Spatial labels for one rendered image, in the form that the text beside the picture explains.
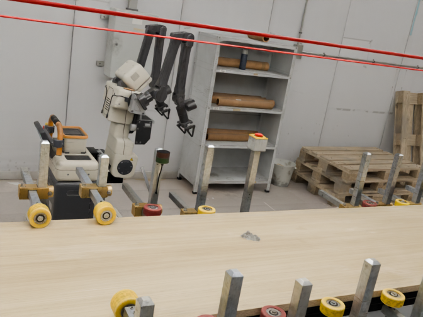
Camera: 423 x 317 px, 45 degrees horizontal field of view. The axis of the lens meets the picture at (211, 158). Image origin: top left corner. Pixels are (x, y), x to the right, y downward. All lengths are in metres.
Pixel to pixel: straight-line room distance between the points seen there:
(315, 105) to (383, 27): 1.24
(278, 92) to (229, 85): 0.52
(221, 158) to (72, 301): 4.15
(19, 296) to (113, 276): 0.30
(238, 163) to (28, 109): 2.32
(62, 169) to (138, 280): 1.44
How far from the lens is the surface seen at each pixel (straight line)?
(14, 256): 1.83
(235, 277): 1.30
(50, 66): 4.80
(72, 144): 3.19
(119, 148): 3.27
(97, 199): 2.16
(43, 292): 1.65
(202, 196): 2.47
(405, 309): 2.20
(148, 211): 2.25
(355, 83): 6.38
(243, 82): 5.47
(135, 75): 3.20
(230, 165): 5.67
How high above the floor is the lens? 1.78
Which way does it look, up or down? 16 degrees down
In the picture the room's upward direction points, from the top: 9 degrees clockwise
